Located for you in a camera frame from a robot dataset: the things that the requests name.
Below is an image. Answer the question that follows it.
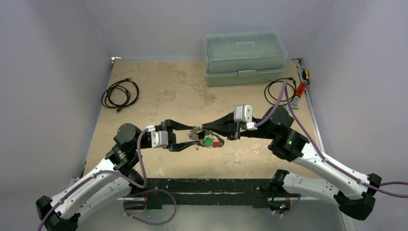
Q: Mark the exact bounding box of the key with green tag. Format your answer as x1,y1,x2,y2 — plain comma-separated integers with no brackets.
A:
204,137,214,147

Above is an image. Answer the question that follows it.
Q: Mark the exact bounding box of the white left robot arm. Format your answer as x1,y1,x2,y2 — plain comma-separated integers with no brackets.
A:
36,119,193,231

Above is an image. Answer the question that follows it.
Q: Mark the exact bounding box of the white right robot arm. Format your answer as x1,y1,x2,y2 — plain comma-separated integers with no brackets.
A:
199,104,382,220

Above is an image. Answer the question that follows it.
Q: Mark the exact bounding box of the green plastic toolbox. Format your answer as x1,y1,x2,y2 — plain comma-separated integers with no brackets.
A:
202,31,289,87

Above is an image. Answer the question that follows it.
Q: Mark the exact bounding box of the yellow black tool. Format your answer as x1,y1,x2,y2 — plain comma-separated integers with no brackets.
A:
294,60,310,87

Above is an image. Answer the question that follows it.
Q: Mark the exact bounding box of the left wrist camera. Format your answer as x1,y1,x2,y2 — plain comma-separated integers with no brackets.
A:
146,125,169,148

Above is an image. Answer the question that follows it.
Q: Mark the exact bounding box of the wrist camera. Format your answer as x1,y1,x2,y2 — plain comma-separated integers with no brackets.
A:
233,104,257,132
146,125,169,148

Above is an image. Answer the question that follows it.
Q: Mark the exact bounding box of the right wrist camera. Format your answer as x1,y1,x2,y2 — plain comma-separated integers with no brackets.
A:
233,104,257,132

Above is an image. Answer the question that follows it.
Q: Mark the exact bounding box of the black coiled cable left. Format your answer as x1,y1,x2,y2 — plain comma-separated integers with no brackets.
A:
101,78,140,113

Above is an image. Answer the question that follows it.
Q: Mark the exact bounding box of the black coiled cable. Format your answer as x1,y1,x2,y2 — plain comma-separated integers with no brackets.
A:
264,77,298,107
101,78,140,113

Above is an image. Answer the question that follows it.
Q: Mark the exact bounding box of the red handled adjustable wrench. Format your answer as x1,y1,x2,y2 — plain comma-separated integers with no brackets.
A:
289,81,307,109

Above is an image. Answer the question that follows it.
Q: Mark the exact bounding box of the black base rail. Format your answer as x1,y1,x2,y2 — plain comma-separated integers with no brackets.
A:
121,178,302,211

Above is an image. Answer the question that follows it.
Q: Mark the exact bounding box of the black coiled cable right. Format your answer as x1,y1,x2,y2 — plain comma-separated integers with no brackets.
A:
264,77,298,107

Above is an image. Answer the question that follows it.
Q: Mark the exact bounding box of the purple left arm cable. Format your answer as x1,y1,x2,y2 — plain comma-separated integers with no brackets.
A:
38,127,178,231

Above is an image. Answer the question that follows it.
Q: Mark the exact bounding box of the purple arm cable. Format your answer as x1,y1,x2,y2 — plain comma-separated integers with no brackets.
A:
255,81,408,218
38,127,178,231

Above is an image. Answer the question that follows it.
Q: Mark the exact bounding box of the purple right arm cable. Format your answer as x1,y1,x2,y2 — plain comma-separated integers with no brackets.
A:
255,81,408,218

